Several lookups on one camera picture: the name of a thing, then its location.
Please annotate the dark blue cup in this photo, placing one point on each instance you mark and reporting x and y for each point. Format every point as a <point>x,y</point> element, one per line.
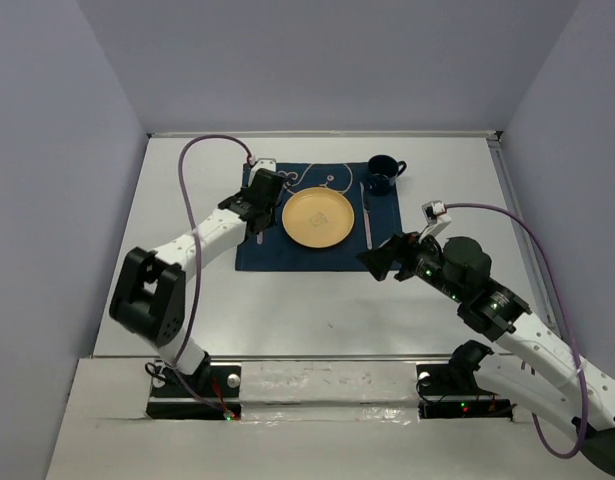
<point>382,173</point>

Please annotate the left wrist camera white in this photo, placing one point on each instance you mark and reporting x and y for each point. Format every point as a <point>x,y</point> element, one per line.
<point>257,163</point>

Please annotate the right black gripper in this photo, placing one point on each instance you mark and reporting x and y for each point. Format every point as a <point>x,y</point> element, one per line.
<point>401,248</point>

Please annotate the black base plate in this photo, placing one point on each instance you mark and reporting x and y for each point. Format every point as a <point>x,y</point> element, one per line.
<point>442,398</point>
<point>217,400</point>

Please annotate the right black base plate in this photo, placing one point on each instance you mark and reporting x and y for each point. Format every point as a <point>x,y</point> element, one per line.
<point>442,398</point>

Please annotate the dark blue cloth placemat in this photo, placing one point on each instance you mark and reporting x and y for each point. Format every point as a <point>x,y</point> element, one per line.
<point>279,253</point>

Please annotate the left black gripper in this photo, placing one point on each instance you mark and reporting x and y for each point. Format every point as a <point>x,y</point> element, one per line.
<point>271,215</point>

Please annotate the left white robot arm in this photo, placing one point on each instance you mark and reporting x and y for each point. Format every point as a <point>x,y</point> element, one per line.
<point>149,299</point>

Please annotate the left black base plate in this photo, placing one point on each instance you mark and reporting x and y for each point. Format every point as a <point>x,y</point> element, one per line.
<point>217,400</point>

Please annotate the knife with pink handle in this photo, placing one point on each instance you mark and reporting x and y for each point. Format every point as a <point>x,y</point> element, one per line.
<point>366,216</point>

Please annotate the yellow plate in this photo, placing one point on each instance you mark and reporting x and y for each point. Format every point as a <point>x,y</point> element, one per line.
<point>318,218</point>

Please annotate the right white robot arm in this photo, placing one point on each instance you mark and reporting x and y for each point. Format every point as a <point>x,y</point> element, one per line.
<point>567,391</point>

